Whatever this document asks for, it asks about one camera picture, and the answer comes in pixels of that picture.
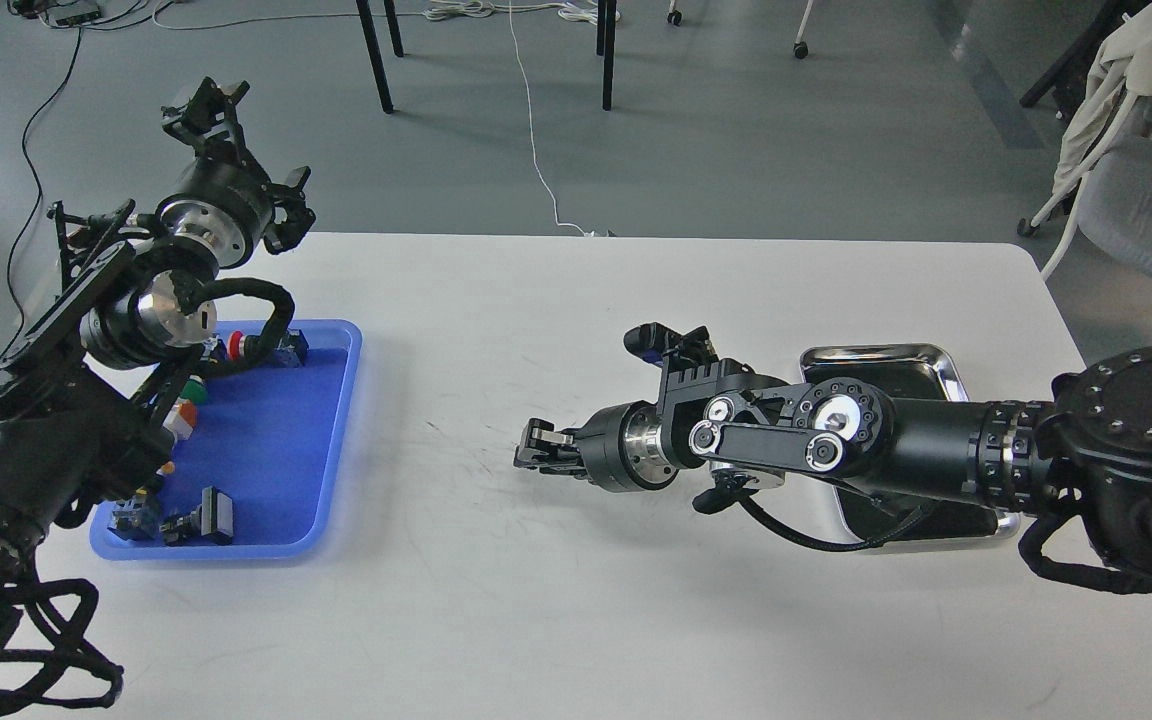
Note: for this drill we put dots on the green push button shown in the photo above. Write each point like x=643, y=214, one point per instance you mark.
x=194, y=391

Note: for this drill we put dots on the white cloth on chair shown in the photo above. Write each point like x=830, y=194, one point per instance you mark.
x=1105, y=83

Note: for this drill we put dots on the blue plastic tray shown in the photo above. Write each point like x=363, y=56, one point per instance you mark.
x=269, y=439

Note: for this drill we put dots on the black power strip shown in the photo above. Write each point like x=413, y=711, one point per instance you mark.
x=71, y=14

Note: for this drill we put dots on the black table leg left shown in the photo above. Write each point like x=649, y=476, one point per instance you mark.
x=373, y=47

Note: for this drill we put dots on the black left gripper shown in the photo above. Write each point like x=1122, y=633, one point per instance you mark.
x=221, y=205

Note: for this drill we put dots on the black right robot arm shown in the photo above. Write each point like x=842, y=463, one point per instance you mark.
x=1079, y=465

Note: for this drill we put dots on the black table leg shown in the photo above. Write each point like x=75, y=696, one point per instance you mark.
x=373, y=47
x=606, y=19

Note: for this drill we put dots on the stainless steel tray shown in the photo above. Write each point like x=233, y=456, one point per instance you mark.
x=902, y=371

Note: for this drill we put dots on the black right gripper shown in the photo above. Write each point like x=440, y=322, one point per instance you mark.
x=619, y=449

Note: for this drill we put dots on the black table leg right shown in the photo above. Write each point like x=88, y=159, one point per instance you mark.
x=606, y=19

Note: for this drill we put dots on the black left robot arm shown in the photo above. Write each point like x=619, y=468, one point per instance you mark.
x=85, y=393

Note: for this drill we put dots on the yellow push button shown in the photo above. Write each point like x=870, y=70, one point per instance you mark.
x=139, y=517

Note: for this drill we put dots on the black rectangular switch part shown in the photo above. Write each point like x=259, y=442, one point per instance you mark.
x=212, y=520

